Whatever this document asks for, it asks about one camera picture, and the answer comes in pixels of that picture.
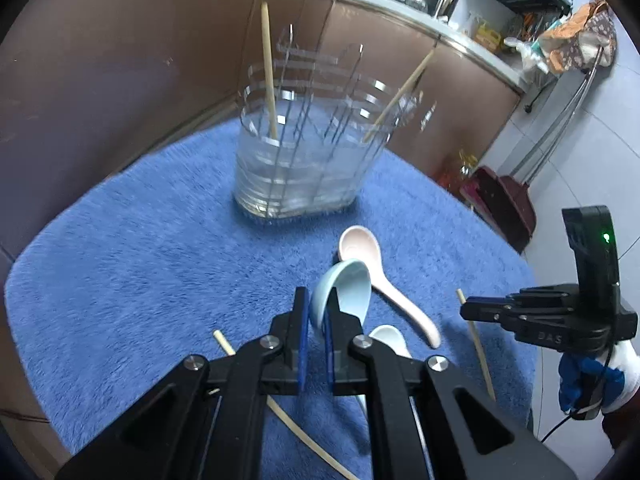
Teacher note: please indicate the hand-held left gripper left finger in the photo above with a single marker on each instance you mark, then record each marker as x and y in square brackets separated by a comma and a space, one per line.
[301, 345]

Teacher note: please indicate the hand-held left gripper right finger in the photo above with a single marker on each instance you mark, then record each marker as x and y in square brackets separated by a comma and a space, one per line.
[328, 355]

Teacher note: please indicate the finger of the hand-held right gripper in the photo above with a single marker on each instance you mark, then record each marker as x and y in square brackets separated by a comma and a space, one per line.
[492, 312]

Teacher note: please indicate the light blue ceramic spoon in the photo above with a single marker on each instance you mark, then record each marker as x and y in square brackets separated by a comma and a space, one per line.
[345, 280]

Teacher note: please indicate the wooden chopstick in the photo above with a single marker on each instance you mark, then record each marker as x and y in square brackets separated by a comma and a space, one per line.
[400, 95]
[477, 345]
[300, 432]
[267, 60]

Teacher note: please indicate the pink ceramic spoon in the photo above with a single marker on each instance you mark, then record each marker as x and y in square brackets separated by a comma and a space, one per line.
[360, 245]

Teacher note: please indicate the person's right forearm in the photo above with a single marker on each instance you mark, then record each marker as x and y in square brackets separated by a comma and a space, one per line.
[617, 430]

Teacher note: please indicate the person's right hand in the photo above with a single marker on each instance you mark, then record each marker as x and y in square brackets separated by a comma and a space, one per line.
[622, 375]

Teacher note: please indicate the white ceramic spoon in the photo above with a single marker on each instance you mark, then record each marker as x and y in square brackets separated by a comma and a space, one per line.
[390, 337]

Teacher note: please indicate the dark red dustpan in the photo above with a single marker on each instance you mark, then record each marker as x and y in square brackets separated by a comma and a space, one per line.
[517, 210]

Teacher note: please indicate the blue fluffy mat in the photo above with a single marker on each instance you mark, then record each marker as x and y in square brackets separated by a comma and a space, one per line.
[125, 260]

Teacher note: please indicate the white plastic bag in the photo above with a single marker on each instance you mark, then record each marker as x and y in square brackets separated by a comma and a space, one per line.
[527, 55]

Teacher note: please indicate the patterned cloth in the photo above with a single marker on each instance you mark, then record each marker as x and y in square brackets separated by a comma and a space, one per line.
[575, 35]

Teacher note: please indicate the grey kitchen countertop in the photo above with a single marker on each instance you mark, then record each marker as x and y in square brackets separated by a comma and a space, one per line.
[480, 50]

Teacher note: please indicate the yellow box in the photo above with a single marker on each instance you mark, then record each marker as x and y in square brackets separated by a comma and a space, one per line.
[487, 37]

